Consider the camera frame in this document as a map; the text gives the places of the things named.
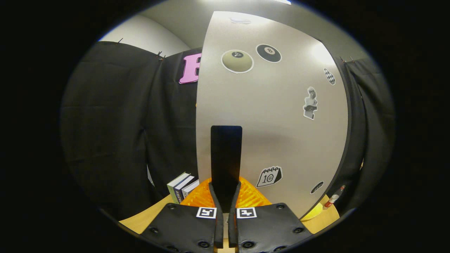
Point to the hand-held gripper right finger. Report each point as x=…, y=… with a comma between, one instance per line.
x=270, y=225

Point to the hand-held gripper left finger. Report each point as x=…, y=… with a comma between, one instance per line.
x=182, y=225

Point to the grey shoe cabinet door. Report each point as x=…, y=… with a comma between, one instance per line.
x=274, y=133

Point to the dark blue book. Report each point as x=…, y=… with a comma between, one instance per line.
x=180, y=191

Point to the yellow round object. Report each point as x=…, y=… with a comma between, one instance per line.
x=313, y=211

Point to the black backdrop cloth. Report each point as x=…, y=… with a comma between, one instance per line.
x=105, y=133

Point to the square ceiling light panel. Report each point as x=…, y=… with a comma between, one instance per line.
x=283, y=1

